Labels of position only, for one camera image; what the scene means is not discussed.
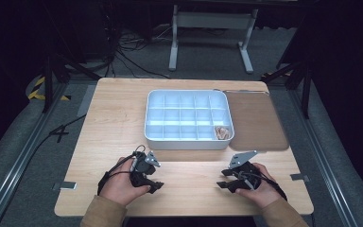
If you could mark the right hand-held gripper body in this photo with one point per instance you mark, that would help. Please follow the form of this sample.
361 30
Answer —
249 176

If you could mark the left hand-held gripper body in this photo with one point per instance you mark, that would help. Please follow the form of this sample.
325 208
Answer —
143 170

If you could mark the beige sock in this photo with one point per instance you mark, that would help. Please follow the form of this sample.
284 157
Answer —
222 132

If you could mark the white divided storage box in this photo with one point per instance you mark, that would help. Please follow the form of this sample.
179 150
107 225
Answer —
186 119

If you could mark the person's right hand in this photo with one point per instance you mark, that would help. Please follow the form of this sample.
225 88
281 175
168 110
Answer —
266 192

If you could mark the person's left hand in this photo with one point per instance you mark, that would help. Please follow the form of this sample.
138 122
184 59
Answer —
118 186

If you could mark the grey tape piece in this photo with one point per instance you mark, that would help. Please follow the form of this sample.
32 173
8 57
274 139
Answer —
300 177
64 185

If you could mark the black metal stand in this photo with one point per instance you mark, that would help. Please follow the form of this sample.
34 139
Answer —
305 85
48 82

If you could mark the yellow black hazard tape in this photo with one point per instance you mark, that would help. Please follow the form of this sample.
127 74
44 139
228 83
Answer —
36 90

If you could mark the grey metal floor rail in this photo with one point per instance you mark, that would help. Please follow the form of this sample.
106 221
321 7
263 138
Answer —
22 157
324 157

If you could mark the white metal table frame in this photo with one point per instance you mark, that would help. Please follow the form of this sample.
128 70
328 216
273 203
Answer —
212 20

